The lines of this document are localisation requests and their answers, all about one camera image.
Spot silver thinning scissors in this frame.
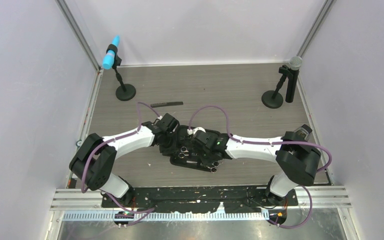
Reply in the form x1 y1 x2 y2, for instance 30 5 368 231
206 161 220 174

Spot black silver microphone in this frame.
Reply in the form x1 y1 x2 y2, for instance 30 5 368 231
285 56 303 103

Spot black left microphone stand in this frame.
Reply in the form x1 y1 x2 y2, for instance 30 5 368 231
112 56 137 102

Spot black mounting base plate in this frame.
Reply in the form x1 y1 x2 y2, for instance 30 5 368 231
101 185 298 214

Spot black microphone stand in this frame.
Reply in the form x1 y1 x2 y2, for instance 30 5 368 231
261 65 292 109
112 56 137 102

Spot clear black box device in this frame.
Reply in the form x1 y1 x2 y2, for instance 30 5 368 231
294 124 313 139

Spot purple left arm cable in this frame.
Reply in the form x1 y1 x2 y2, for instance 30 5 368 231
80 101 164 227

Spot blue microphone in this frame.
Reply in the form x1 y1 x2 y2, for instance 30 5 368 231
102 35 122 70

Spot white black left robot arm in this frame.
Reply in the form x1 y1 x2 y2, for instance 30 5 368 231
69 113 180 207

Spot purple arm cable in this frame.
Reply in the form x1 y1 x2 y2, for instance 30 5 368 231
80 101 164 227
187 105 333 231

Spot black zip tool case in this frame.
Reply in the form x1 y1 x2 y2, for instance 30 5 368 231
169 125 212 172

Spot black right microphone stand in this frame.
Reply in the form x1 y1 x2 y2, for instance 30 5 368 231
261 65 292 109

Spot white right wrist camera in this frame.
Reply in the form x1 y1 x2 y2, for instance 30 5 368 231
186 127 206 136

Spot silver hair scissors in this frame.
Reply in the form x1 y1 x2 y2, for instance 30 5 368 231
178 146 190 159

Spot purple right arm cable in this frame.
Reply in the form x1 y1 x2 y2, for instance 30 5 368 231
187 105 333 231

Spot aluminium frame rail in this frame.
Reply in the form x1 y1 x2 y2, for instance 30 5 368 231
50 186 352 222

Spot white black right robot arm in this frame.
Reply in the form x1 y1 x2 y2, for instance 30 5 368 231
187 127 321 205

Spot black hair comb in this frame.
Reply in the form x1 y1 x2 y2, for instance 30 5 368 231
150 101 184 108

